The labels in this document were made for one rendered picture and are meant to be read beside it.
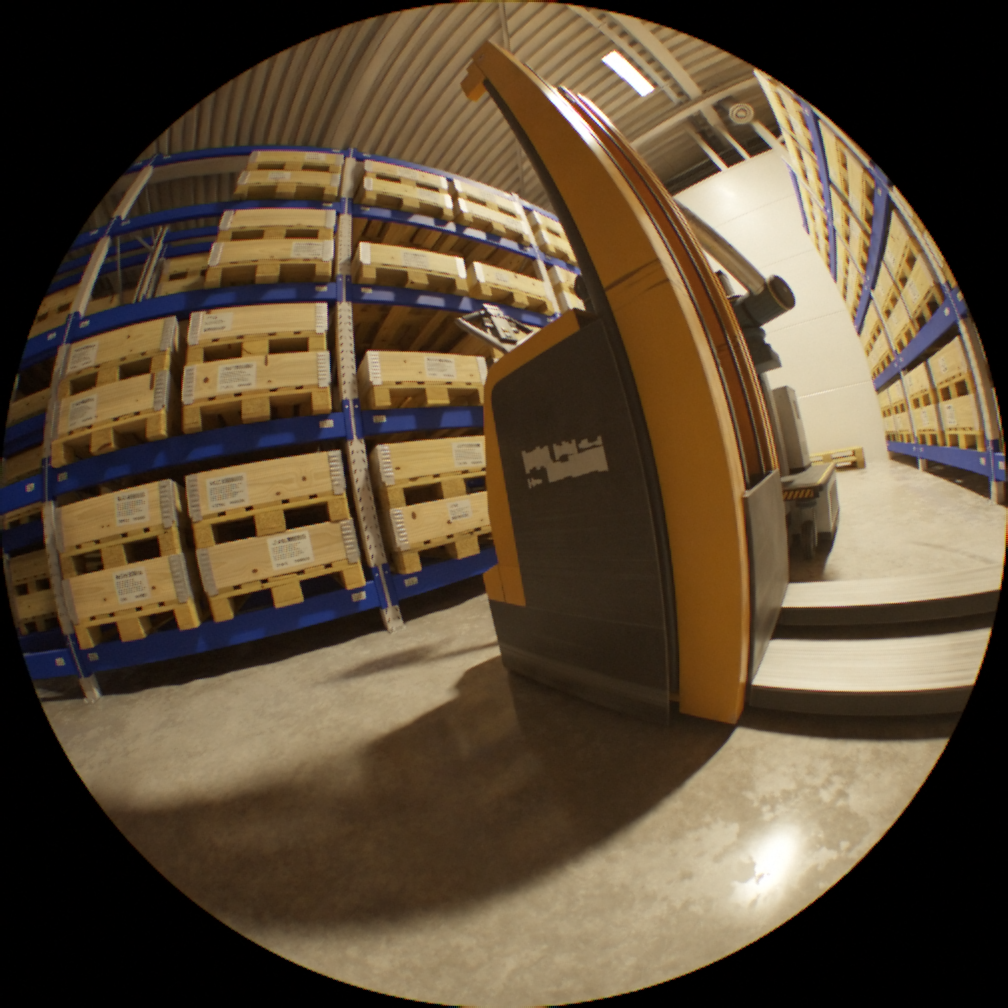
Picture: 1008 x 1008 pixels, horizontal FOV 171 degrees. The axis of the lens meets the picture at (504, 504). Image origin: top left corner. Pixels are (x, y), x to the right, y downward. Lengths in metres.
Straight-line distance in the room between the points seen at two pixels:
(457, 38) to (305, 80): 2.50
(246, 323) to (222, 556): 1.19
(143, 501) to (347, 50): 7.03
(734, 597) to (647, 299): 0.54
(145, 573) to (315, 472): 1.01
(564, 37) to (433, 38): 2.13
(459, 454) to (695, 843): 1.92
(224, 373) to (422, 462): 1.19
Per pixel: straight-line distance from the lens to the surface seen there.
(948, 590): 1.22
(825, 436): 6.42
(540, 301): 3.13
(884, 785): 0.75
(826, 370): 6.52
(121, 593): 1.92
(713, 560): 0.61
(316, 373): 1.87
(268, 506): 1.68
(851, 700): 0.79
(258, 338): 1.99
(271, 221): 2.64
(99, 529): 1.99
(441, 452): 1.90
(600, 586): 0.69
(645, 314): 0.65
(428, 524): 1.80
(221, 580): 1.72
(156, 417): 1.92
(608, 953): 0.56
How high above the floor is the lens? 0.55
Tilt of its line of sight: 1 degrees down
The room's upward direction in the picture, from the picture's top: 12 degrees counter-clockwise
